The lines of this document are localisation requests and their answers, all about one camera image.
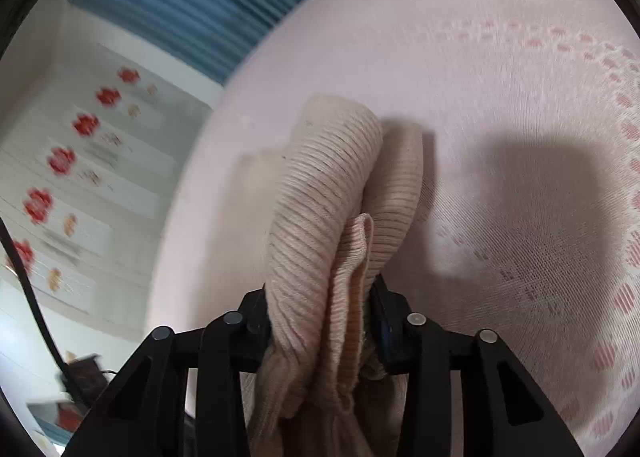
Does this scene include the pink patterned bed sheet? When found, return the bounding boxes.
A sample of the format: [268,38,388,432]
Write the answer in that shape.
[147,0,640,453]

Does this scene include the beige ribbed knit garment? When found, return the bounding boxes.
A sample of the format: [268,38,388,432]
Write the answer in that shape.
[245,93,426,457]

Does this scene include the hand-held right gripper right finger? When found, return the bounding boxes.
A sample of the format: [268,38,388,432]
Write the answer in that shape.
[369,276,584,457]

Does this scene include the black cable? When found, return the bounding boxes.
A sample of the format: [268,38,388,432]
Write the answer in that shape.
[0,217,89,406]

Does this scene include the white panels with red flowers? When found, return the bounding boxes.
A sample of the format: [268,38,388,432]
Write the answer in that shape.
[0,42,212,319]

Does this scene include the dark brown box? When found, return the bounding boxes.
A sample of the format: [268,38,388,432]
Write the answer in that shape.
[60,352,109,404]

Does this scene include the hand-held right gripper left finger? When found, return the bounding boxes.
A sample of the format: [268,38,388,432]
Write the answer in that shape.
[62,288,274,457]

